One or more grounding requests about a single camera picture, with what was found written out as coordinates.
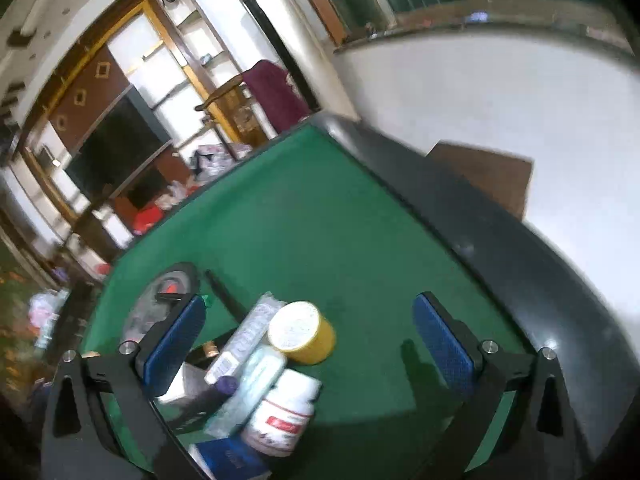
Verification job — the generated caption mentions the wooden shelf cabinet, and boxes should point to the wooden shelf cabinet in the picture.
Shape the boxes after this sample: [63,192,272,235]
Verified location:
[1,0,268,284]

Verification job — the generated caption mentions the grey round table centre disc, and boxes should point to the grey round table centre disc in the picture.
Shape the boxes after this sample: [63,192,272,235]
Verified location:
[120,262,200,342]

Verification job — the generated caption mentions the black television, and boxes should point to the black television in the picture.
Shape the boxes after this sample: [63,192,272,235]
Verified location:
[65,87,171,202]

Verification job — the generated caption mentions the wooden chair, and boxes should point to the wooden chair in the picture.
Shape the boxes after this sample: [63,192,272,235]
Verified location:
[194,74,270,148]

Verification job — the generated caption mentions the brown cardboard piece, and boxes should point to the brown cardboard piece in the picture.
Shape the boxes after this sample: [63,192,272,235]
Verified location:
[427,141,534,220]

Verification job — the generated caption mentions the pile of clothes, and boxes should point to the pile of clothes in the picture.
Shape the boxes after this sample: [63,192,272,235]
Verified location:
[190,143,253,182]

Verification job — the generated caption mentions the black gold lipstick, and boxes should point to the black gold lipstick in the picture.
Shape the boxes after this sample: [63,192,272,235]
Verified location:
[186,340,221,370]

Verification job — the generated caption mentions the black purple art marker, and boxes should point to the black purple art marker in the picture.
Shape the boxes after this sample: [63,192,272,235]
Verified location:
[168,376,239,434]

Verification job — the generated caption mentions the black marker blue cap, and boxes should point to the black marker blue cap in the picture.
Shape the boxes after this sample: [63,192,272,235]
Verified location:
[204,269,246,323]

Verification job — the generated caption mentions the white standing air conditioner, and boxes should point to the white standing air conditioner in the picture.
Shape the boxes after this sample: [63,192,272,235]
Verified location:
[240,0,359,120]

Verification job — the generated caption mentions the yellow jar white lid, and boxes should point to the yellow jar white lid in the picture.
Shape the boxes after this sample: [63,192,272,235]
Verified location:
[267,301,336,365]

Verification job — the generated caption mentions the teal white tissue pack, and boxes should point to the teal white tissue pack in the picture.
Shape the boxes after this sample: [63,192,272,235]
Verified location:
[204,344,286,439]

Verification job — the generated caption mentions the white red medicine box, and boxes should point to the white red medicine box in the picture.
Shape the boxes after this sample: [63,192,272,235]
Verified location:
[204,292,285,385]

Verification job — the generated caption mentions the maroon cloth on chair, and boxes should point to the maroon cloth on chair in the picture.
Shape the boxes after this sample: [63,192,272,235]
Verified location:
[242,60,311,134]

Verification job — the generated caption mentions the blue white small box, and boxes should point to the blue white small box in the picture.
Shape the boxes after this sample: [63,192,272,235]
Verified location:
[189,437,271,480]

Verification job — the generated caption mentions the white pill bottle red label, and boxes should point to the white pill bottle red label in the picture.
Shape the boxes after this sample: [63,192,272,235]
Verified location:
[241,368,322,458]

